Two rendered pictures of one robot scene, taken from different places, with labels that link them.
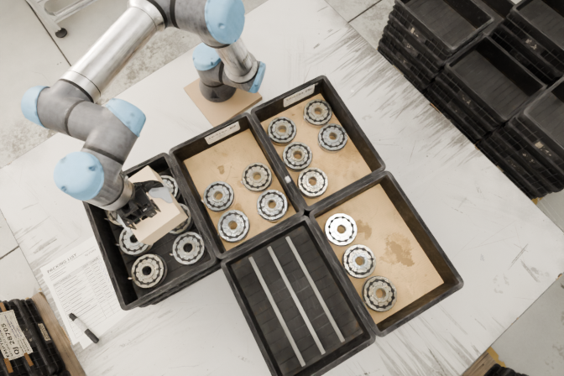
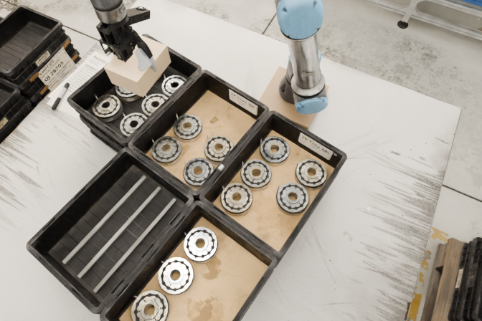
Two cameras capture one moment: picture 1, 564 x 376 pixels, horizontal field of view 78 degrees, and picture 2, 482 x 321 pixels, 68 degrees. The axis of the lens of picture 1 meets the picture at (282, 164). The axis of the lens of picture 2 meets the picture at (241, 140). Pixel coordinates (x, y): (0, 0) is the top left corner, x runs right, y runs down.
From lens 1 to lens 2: 0.48 m
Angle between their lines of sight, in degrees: 25
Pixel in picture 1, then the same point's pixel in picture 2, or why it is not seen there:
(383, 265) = (183, 306)
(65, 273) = (96, 66)
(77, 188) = not seen: outside the picture
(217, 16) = (288, 1)
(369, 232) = (212, 276)
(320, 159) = (265, 198)
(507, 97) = not seen: outside the picture
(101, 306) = not seen: hidden behind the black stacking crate
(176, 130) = (240, 80)
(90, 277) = not seen: hidden behind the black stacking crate
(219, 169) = (213, 119)
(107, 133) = not seen: outside the picture
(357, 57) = (410, 198)
